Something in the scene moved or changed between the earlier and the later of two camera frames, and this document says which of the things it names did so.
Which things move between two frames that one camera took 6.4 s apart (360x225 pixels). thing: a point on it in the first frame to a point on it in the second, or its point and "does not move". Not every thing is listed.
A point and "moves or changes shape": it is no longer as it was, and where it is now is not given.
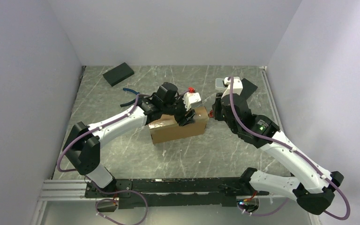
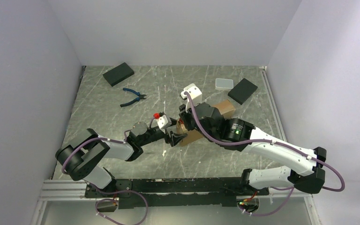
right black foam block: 248,89 does not move
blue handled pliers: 133,102 does not move
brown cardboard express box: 166,128 moves or changes shape
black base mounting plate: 176,192 does not move
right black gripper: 216,107 to 185,115
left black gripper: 182,119 to 175,138
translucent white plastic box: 219,85 does not move
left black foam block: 118,74 does not move
